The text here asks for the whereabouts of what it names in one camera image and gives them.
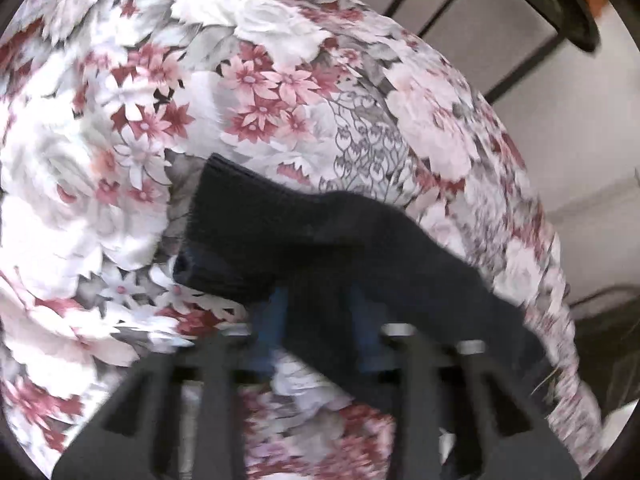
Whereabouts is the dark navy knitted sweater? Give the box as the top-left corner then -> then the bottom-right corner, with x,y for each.
170,152 -> 551,411

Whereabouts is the black round object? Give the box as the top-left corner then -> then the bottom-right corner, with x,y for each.
485,0 -> 601,53

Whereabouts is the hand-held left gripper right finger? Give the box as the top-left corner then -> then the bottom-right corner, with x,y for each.
350,285 -> 583,480

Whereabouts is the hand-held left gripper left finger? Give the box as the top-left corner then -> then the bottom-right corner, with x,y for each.
52,290 -> 288,480

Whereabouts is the floral bedsheet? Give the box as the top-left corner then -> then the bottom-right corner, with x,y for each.
0,0 -> 606,480

